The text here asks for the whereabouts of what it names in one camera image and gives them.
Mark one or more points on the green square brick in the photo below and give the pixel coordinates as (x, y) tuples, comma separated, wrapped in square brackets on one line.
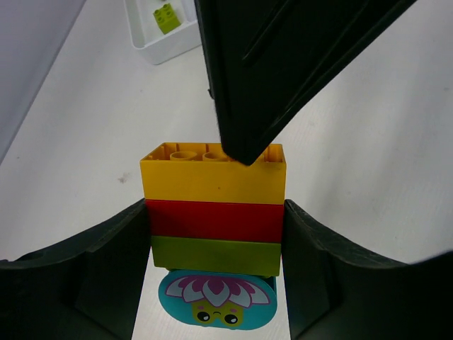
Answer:
[(166, 18)]

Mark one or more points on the long yellow brick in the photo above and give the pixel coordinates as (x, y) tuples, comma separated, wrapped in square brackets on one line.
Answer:
[(185, 171)]

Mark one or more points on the white compartment sorting tray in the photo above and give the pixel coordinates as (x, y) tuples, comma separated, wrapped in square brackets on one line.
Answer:
[(148, 39)]

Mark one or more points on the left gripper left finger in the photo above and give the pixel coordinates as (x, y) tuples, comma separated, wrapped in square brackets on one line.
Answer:
[(85, 287)]

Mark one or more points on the long green brick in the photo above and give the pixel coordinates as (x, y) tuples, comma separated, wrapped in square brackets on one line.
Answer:
[(250, 258)]

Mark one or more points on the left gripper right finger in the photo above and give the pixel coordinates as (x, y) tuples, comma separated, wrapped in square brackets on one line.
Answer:
[(337, 289)]

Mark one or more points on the long red brick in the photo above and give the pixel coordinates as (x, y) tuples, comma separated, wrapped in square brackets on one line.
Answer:
[(246, 222)]

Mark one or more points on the teal flower face brick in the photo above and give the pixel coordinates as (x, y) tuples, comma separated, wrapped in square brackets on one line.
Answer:
[(220, 300)]

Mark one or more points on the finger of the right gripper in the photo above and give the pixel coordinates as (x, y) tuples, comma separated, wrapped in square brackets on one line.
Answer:
[(267, 59)]

